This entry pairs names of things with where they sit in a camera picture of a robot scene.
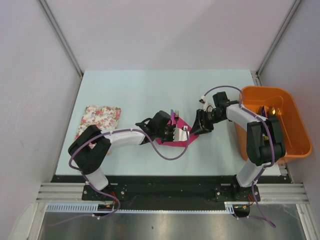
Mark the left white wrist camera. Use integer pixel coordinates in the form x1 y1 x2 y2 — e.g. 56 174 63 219
173 125 189 142

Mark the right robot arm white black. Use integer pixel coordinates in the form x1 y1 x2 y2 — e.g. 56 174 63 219
190 91 286 201

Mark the purple cable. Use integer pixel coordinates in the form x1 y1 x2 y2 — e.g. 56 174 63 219
47 127 191 227
203 85 277 229

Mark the aluminium rail frame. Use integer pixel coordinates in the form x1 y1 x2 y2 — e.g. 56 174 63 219
36 183 309 204

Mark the white cable duct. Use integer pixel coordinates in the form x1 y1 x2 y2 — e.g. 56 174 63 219
46 203 235 214

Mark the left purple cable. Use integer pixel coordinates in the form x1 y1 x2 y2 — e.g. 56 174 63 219
47 127 191 227

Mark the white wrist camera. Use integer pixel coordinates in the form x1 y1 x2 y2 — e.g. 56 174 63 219
199 95 213 113
173 125 189 142

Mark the orange plastic basin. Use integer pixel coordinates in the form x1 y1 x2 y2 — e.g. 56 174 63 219
242 86 312 165

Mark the pink paper napkin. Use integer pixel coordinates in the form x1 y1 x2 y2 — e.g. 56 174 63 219
155 116 198 148

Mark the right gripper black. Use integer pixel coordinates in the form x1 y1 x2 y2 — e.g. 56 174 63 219
189 109 226 136

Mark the floral cloth mat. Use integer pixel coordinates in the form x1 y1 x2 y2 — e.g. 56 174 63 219
74 105 122 140

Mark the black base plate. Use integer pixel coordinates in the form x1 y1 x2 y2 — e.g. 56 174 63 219
50 174 293 211

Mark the black fork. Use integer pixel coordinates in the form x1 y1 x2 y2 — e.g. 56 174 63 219
174 110 180 125

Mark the left aluminium corner post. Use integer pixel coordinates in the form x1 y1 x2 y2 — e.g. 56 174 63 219
36 0 84 75

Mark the aluminium corner post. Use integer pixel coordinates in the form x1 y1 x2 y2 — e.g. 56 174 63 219
255 0 303 78
36 0 84 75

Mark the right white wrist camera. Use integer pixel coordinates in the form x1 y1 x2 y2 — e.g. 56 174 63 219
199 95 213 113

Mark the right aluminium corner post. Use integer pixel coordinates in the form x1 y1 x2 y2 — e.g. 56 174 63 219
255 0 303 78

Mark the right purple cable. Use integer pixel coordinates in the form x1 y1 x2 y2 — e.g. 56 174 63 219
203 85 277 229

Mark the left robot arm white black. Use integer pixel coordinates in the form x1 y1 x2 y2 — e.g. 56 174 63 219
68 110 178 200

